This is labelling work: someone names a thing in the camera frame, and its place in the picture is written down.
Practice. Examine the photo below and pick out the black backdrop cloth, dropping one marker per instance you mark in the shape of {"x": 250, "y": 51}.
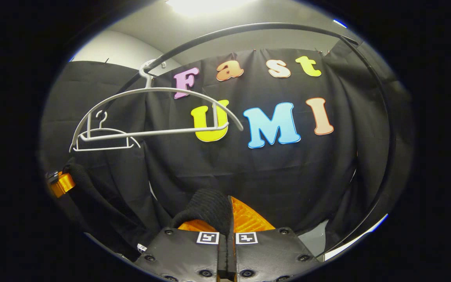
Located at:
{"x": 288, "y": 176}

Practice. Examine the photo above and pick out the black knit sweater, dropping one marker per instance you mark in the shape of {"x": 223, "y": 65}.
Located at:
{"x": 206, "y": 207}

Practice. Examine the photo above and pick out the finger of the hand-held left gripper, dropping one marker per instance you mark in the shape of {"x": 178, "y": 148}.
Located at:
{"x": 63, "y": 184}

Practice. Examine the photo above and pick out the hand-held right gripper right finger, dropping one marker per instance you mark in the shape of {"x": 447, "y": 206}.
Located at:
{"x": 272, "y": 254}

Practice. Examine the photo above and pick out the small white clothes hanger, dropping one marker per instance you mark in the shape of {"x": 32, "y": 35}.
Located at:
{"x": 104, "y": 148}

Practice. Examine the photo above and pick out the large white clothes hanger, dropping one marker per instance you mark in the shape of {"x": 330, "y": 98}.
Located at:
{"x": 151, "y": 132}

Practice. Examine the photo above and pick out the large ceiling light panel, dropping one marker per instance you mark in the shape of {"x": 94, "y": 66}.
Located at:
{"x": 206, "y": 4}

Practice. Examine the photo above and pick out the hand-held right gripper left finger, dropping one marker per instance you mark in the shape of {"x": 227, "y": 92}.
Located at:
{"x": 178, "y": 254}

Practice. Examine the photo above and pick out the small ceiling light panel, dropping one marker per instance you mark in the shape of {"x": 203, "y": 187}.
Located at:
{"x": 340, "y": 23}

